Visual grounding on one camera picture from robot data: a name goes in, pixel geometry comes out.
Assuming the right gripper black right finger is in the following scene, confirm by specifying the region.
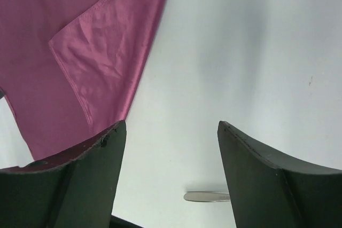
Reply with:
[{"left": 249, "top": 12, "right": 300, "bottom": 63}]
[{"left": 217, "top": 121, "right": 341, "bottom": 227}]

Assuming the purple cloth napkin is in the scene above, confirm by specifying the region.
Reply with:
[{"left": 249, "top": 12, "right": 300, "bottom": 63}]
[{"left": 1, "top": 0, "right": 166, "bottom": 160}]

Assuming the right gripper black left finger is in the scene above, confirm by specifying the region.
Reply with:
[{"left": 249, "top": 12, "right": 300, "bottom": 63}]
[{"left": 1, "top": 121, "right": 126, "bottom": 227}]

